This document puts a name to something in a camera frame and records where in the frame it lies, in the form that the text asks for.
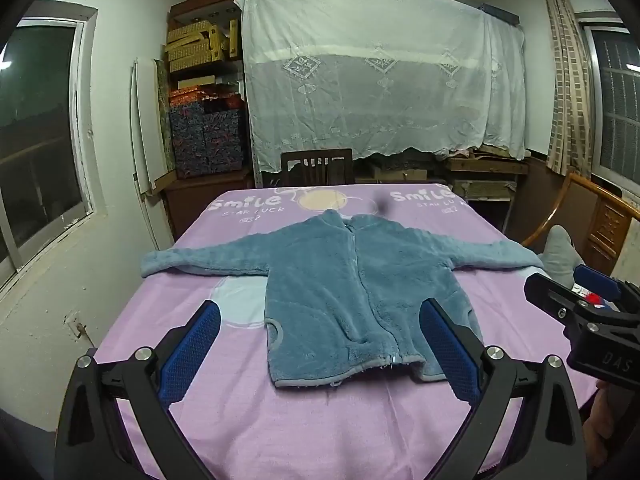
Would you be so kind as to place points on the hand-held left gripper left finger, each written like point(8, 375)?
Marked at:
point(192, 355)

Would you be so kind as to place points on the pile of cardboard boxes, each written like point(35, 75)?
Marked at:
point(485, 175)

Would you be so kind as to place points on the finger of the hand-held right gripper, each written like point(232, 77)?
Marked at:
point(550, 295)
point(597, 280)

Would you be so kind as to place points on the wooden armchair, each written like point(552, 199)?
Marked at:
point(607, 225)

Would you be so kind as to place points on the window with grille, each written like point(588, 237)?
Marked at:
point(617, 100)

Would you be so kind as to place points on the red patterned box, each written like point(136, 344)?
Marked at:
point(186, 96)

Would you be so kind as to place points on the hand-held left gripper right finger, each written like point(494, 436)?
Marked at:
point(450, 355)

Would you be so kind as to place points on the wall socket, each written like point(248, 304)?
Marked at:
point(74, 324)

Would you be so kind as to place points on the pink printed bed sheet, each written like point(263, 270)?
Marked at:
point(300, 435)

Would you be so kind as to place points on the wooden shelf unit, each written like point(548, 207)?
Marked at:
point(200, 200)

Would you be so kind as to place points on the green patterned panel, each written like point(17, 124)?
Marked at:
point(165, 115)

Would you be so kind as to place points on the blue fleece jacket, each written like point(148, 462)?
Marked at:
point(340, 285)

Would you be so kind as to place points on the blue patterned box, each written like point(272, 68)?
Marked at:
point(186, 142)
point(224, 140)

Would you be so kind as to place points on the beige patterned curtain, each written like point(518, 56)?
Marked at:
point(567, 85)

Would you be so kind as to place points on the grey pillow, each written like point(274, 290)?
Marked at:
point(562, 255)

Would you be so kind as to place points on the white lace cloth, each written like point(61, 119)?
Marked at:
point(380, 75)

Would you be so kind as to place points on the white framed window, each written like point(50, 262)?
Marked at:
point(40, 135)

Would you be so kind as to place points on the dark wooden chair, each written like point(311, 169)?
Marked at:
point(340, 170)

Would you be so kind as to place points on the white leaning boards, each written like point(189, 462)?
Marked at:
point(145, 125)

